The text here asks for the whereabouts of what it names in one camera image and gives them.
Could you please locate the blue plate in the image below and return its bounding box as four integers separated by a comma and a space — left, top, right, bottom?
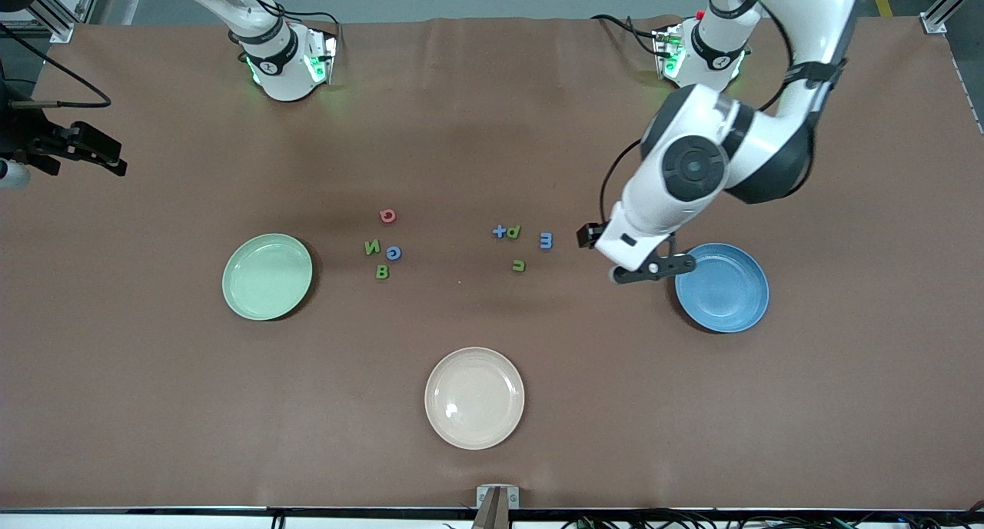
674, 242, 770, 334

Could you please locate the green plate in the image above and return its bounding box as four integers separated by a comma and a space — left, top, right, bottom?
222, 233, 314, 321

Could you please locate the beige plate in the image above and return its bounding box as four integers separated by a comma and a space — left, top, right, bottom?
424, 347, 526, 451

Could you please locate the brown table cover sheet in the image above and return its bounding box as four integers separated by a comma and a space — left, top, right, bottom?
0, 15, 984, 512

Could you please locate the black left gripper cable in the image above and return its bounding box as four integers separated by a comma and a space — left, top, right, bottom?
598, 137, 645, 226

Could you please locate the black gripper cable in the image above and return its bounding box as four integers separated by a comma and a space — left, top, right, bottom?
0, 23, 113, 108
598, 137, 645, 226

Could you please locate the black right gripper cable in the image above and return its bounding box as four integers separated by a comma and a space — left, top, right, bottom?
0, 23, 113, 108

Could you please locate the black arm base cable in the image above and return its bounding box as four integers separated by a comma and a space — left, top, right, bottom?
590, 14, 662, 57

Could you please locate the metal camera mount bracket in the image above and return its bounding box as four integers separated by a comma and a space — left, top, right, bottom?
477, 484, 520, 529

